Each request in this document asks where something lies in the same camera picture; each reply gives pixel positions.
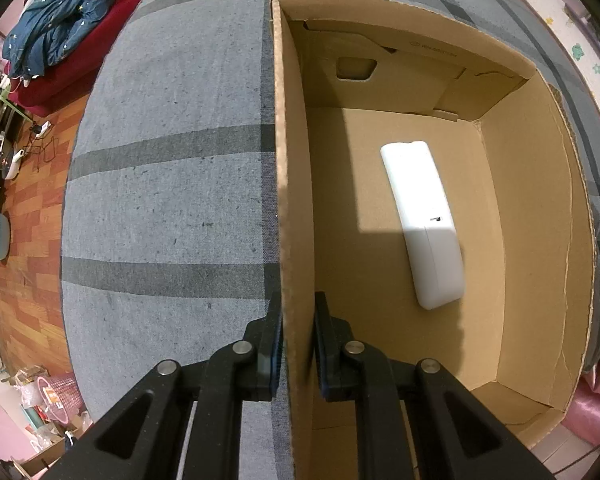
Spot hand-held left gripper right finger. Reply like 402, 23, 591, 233
312, 291, 556, 480

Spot cardboard box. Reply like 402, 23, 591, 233
270, 0, 596, 480

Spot white power bank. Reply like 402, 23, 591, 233
380, 141, 466, 311

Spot navy star-print jacket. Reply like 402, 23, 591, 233
2, 0, 131, 81

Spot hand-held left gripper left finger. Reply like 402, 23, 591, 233
42, 290, 284, 480

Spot white cartoon-print sheet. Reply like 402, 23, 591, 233
485, 0, 600, 126

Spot pink plastic bag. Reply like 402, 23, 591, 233
560, 330, 600, 446

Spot pink plastic basket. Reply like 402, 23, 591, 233
37, 374, 83, 423

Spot grey plaid blanket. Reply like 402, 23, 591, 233
60, 0, 600, 480

